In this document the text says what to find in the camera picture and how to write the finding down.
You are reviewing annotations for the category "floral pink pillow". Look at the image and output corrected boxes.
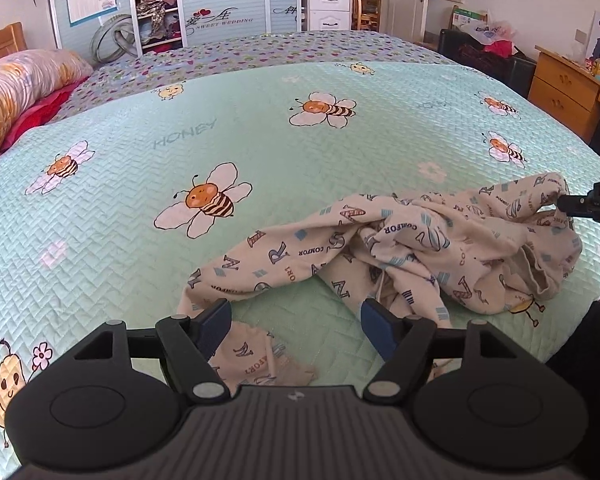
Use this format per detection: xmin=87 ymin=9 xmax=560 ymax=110
xmin=0 ymin=49 xmax=95 ymax=161

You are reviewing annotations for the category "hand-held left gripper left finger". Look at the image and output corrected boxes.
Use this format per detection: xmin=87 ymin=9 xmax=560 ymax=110
xmin=72 ymin=298 xmax=232 ymax=406

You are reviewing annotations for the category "wooden desk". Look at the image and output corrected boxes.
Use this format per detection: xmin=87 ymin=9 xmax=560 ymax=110
xmin=527 ymin=45 xmax=600 ymax=143

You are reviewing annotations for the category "letter-print white shirt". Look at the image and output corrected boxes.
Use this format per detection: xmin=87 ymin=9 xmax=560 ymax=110
xmin=176 ymin=172 xmax=583 ymax=386

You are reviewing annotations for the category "green white cardboard box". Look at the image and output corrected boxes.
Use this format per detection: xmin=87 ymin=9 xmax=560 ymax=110
xmin=451 ymin=5 xmax=488 ymax=31

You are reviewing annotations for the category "pile of clothes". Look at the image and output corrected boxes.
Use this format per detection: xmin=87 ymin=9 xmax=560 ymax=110
xmin=132 ymin=0 xmax=186 ymax=51

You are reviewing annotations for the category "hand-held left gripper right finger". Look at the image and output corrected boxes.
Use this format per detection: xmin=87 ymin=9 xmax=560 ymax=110
xmin=360 ymin=298 xmax=518 ymax=406

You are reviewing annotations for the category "electric fan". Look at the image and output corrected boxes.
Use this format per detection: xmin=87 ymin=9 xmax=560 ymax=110
xmin=90 ymin=14 xmax=141 ymax=63

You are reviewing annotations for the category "wooden chair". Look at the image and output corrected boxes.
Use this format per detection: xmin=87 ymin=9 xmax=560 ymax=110
xmin=355 ymin=0 xmax=382 ymax=31

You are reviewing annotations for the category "white plastic bag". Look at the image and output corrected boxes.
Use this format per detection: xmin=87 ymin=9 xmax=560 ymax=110
xmin=467 ymin=19 xmax=513 ymax=45

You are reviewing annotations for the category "red bed cloth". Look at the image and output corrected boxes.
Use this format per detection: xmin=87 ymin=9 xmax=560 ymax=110
xmin=0 ymin=75 xmax=93 ymax=181

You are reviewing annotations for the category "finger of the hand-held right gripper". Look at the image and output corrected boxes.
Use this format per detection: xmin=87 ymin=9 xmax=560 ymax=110
xmin=556 ymin=192 xmax=594 ymax=217

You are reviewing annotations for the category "wooden headboard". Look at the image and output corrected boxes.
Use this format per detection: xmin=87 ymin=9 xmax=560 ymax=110
xmin=0 ymin=22 xmax=27 ymax=68

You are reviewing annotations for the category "bee-print green blanket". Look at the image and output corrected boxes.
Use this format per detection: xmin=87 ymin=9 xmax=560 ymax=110
xmin=0 ymin=57 xmax=600 ymax=466

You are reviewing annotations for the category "black armchair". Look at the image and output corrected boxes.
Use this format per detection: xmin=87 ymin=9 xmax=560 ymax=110
xmin=437 ymin=29 xmax=538 ymax=101

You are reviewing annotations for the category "white drawer cabinet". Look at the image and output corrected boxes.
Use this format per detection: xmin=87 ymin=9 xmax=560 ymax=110
xmin=307 ymin=0 xmax=353 ymax=32

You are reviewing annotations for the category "white door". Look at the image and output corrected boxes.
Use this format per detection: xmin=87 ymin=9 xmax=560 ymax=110
xmin=389 ymin=0 xmax=431 ymax=43

